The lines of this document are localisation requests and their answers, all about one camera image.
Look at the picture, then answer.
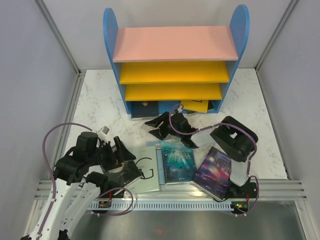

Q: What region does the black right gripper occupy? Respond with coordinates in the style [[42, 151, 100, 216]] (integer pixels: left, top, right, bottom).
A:
[[145, 111, 183, 140]]

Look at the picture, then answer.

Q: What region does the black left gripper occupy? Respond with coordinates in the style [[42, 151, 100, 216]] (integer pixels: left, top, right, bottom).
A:
[[87, 136, 136, 172]]

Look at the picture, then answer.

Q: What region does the dark navy blue book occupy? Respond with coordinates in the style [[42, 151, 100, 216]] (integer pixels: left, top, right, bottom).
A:
[[131, 101, 159, 119]]

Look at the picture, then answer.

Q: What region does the teal ocean cover book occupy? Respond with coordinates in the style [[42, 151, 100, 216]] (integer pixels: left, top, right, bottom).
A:
[[160, 139, 197, 185]]

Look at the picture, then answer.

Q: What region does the yellow Little Prince book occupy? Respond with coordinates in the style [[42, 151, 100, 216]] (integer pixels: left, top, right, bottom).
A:
[[180, 100, 209, 113]]

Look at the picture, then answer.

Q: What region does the dark green Alice Wonderland book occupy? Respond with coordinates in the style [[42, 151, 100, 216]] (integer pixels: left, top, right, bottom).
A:
[[185, 100, 214, 115]]

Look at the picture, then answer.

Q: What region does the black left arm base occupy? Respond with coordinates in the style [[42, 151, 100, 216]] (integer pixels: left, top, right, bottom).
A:
[[96, 187, 127, 199]]

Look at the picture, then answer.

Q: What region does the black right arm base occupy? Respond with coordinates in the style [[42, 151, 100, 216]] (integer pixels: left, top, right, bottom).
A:
[[224, 180, 258, 200]]

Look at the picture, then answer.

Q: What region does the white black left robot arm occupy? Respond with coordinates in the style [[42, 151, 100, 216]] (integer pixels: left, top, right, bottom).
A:
[[23, 130, 136, 240]]

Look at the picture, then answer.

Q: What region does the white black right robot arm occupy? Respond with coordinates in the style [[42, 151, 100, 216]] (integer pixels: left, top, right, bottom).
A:
[[145, 111, 259, 197]]

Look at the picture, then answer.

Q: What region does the black Moon and Sixpence book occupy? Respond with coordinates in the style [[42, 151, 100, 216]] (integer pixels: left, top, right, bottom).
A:
[[104, 160, 142, 188]]

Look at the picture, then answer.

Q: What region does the pale grey Gatsby book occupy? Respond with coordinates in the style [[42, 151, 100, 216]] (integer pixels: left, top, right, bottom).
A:
[[127, 146, 159, 195]]

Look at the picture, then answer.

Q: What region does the light blue thin book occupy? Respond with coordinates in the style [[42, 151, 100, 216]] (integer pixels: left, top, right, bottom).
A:
[[155, 143, 166, 185]]

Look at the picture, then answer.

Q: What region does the blue pink yellow shelf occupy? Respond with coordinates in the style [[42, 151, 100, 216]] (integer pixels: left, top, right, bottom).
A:
[[102, 4, 251, 114]]

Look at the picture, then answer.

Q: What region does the purple Robinson Crusoe book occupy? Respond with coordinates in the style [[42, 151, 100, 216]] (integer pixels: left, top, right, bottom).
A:
[[191, 147, 232, 202]]

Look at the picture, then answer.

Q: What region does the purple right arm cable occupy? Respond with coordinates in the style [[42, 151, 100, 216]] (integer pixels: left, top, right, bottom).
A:
[[169, 103, 261, 216]]

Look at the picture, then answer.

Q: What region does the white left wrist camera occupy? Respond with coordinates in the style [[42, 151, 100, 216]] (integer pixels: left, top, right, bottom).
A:
[[96, 126, 110, 142]]

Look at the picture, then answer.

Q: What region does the light blue slotted cable duct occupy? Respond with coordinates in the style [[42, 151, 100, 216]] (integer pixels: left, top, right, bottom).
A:
[[88, 200, 248, 211]]

